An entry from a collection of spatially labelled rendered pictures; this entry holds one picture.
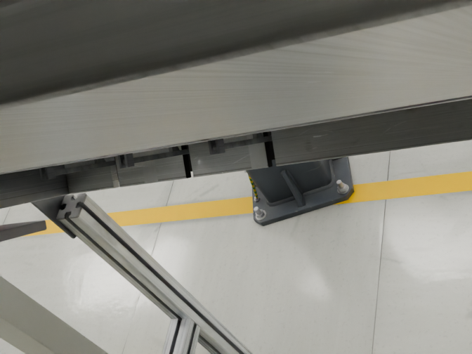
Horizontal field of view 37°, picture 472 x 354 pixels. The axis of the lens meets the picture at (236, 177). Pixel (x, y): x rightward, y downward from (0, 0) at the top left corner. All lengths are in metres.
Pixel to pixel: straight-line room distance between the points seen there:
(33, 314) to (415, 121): 0.74
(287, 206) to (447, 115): 0.97
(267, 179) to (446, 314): 0.49
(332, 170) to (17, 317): 0.81
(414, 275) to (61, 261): 0.98
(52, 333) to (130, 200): 0.78
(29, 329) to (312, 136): 0.64
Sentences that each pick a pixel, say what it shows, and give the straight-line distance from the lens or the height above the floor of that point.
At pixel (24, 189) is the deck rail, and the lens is 0.91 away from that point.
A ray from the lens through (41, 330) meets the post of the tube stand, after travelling 1.24.
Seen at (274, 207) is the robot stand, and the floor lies 0.02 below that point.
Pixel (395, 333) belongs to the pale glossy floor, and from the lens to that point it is 1.43.
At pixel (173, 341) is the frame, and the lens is 1.22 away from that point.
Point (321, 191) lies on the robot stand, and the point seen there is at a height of 0.02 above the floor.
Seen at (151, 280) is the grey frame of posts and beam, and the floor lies 0.45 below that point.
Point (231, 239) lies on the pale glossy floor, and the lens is 1.70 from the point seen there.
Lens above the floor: 1.24
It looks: 43 degrees down
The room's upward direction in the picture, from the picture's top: 37 degrees counter-clockwise
